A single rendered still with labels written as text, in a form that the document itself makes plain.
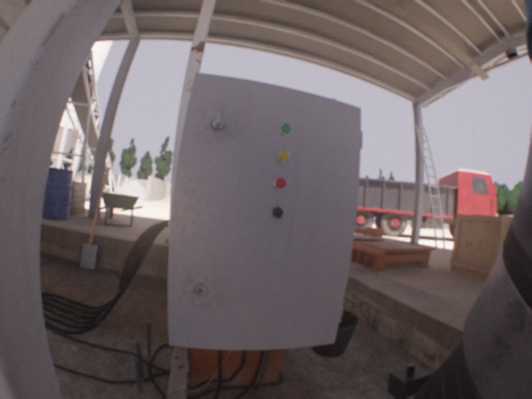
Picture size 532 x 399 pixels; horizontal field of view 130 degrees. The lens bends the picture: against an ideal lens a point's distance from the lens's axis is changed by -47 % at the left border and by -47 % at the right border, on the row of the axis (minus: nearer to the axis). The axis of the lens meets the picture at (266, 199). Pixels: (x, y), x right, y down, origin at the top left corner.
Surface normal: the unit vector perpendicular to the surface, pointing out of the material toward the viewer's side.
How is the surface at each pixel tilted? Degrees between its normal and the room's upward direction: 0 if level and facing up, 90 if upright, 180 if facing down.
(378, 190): 90
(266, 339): 90
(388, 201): 90
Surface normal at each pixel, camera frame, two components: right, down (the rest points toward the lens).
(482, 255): -0.99, -0.11
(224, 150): 0.22, -0.01
